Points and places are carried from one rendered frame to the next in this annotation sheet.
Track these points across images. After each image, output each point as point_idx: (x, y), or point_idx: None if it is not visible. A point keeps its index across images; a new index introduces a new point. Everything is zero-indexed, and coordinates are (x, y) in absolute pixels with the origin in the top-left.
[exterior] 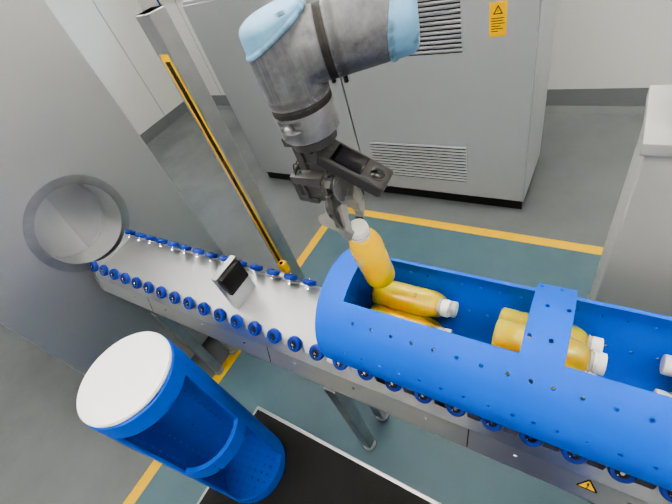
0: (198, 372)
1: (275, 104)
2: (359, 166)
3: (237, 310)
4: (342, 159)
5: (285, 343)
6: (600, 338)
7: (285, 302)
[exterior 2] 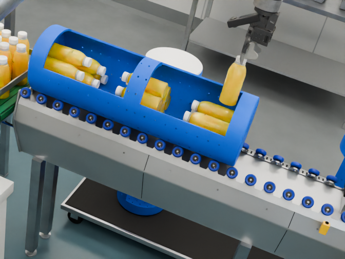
0: (344, 177)
1: None
2: (242, 16)
3: (341, 197)
4: (249, 14)
5: (287, 170)
6: (117, 88)
7: (303, 195)
